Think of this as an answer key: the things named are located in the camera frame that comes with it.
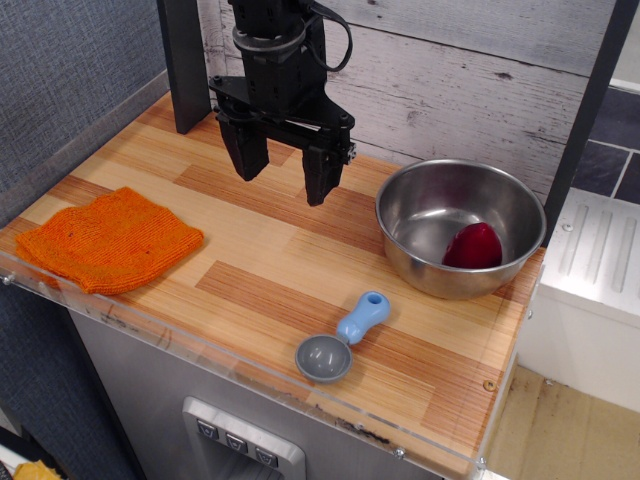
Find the blue grey ice cream scoop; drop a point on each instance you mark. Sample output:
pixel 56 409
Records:
pixel 327 358

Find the grey dispenser button panel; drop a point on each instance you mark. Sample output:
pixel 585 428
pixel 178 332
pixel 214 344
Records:
pixel 228 447

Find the red plastic fruit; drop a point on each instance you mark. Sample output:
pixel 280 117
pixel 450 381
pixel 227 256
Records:
pixel 476 246

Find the yellow object at corner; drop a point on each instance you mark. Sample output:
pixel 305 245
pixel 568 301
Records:
pixel 35 471

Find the white toy sink unit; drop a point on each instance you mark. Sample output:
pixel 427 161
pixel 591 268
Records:
pixel 583 324

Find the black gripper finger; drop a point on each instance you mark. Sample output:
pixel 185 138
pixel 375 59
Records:
pixel 246 146
pixel 323 169

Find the clear acrylic front guard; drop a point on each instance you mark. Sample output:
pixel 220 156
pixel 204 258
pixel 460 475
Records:
pixel 390 377

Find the dark grey post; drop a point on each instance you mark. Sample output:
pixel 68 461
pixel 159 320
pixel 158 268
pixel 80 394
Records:
pixel 608 55
pixel 185 61

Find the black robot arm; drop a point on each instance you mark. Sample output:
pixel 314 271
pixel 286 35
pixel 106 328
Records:
pixel 268 19

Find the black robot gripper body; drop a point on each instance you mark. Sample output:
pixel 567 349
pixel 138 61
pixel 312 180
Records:
pixel 282 91

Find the dark grey left post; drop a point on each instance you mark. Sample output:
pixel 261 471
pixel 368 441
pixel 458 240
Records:
pixel 185 61

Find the orange knitted towel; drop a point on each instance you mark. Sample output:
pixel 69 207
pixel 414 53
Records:
pixel 117 243

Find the dark grey right post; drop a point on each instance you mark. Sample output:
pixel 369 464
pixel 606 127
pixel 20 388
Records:
pixel 608 55

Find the silver toy fridge cabinet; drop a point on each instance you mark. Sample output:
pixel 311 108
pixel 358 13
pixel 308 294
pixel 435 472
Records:
pixel 147 378

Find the stainless steel bowl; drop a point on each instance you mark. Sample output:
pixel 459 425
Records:
pixel 421 207

